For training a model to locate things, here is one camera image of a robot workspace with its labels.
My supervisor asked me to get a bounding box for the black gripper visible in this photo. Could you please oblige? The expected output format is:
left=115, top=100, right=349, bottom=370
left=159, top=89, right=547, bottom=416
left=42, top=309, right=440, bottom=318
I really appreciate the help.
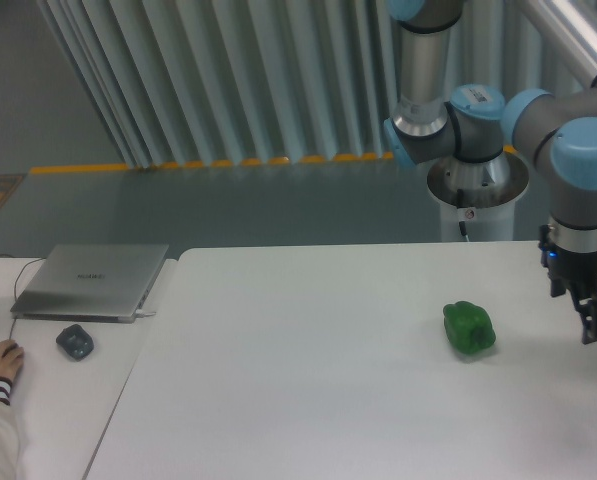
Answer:
left=538, top=225, right=597, bottom=345

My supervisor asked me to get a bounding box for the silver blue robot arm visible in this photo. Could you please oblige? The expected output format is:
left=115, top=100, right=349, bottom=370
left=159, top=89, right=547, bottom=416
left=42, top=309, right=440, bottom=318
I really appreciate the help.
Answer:
left=384, top=1, right=597, bottom=344

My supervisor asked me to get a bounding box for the green bell pepper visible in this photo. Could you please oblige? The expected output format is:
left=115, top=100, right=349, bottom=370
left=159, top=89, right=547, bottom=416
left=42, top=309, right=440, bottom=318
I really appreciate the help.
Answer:
left=443, top=301, right=496, bottom=356

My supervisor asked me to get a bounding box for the person's hand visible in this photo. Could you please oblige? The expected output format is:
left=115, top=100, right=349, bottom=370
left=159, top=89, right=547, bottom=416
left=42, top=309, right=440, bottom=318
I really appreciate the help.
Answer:
left=0, top=339, right=25, bottom=384

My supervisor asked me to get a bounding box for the grey pleated curtain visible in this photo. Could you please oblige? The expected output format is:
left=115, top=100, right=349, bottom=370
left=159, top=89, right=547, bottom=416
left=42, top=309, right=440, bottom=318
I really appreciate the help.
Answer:
left=36, top=0, right=597, bottom=170

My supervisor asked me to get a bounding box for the dark grey small case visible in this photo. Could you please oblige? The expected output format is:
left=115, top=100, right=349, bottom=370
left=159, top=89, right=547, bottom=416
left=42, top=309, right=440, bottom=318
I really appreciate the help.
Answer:
left=56, top=324, right=95, bottom=361

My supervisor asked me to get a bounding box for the silver closed laptop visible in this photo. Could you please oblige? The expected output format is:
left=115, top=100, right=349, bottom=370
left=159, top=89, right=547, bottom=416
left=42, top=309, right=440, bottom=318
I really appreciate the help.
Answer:
left=11, top=244, right=169, bottom=323

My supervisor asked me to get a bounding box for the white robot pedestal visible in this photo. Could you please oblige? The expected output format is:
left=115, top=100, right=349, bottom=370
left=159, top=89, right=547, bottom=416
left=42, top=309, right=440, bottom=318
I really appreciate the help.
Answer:
left=427, top=152, right=529, bottom=242

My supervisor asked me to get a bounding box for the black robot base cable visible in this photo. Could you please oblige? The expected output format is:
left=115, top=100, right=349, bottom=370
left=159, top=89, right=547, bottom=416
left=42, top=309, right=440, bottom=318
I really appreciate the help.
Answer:
left=455, top=187, right=472, bottom=243

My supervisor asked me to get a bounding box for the grey laptop cable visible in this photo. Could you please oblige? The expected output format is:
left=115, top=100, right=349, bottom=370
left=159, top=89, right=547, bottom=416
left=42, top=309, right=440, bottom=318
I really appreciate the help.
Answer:
left=0, top=253, right=47, bottom=344

